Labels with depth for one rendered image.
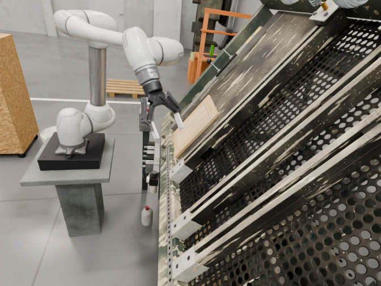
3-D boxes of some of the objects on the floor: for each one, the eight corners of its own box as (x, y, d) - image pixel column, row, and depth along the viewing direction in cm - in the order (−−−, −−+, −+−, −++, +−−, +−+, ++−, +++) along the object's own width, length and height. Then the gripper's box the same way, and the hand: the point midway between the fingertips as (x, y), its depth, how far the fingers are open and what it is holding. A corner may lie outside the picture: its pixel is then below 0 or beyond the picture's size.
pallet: (162, 87, 519) (163, 82, 513) (164, 100, 451) (164, 95, 445) (109, 83, 496) (109, 78, 490) (102, 96, 427) (101, 91, 422)
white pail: (52, 150, 272) (43, 117, 247) (79, 150, 279) (72, 117, 254) (43, 167, 246) (33, 131, 221) (73, 166, 254) (66, 131, 228)
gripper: (127, 84, 76) (150, 142, 78) (178, 75, 92) (196, 123, 94) (118, 91, 81) (140, 145, 84) (168, 81, 97) (185, 126, 100)
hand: (169, 131), depth 89 cm, fingers open, 13 cm apart
